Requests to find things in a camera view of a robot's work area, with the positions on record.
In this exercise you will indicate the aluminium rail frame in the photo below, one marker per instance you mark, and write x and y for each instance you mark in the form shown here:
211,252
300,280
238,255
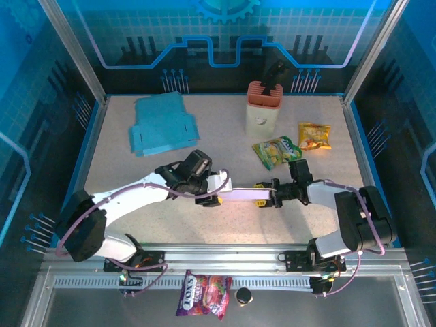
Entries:
221,253

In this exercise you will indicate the aluminium corner post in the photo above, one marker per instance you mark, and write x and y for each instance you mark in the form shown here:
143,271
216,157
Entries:
76,51
371,51

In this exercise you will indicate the lavender paper box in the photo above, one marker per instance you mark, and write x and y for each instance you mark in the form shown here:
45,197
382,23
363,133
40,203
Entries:
245,195

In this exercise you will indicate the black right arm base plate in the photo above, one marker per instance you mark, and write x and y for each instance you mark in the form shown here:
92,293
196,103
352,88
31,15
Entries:
294,260

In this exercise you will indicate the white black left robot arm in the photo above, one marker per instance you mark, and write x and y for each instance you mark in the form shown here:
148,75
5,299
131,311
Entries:
136,201

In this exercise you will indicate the black round cap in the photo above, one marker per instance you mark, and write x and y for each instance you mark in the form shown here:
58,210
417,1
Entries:
243,295

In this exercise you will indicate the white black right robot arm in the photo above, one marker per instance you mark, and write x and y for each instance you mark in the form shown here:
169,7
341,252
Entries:
361,218

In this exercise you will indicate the green yellow candy bag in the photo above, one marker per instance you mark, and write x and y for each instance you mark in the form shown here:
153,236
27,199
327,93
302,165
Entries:
276,151

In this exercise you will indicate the small controller board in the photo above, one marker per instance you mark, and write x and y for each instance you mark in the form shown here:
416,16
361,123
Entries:
322,284
131,284

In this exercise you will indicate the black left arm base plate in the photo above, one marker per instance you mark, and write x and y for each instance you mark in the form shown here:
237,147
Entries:
151,260

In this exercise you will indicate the orange yellow snack bag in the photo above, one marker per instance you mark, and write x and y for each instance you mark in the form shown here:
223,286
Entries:
315,134

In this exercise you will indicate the blue paper box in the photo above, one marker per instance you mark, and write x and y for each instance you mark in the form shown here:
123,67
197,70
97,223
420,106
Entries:
160,126

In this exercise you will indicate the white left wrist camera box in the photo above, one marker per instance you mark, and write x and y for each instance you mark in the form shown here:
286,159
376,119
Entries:
218,184

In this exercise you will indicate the purple berries candy bag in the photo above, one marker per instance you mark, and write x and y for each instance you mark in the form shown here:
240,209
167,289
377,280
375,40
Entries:
201,293

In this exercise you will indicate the cream knife block coral top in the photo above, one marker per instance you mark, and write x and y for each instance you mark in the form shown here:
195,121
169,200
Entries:
260,116

